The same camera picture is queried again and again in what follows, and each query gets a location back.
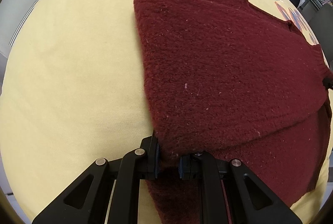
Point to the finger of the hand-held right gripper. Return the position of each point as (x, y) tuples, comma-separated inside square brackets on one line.
[(328, 83)]

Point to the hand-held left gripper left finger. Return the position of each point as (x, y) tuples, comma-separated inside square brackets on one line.
[(157, 159)]

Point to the dark red knitted sweater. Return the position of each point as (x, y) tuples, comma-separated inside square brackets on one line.
[(221, 70)]

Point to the yellow cartoon printed bedsheet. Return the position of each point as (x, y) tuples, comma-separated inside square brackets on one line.
[(78, 70)]

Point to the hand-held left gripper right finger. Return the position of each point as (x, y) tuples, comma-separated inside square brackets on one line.
[(181, 166)]

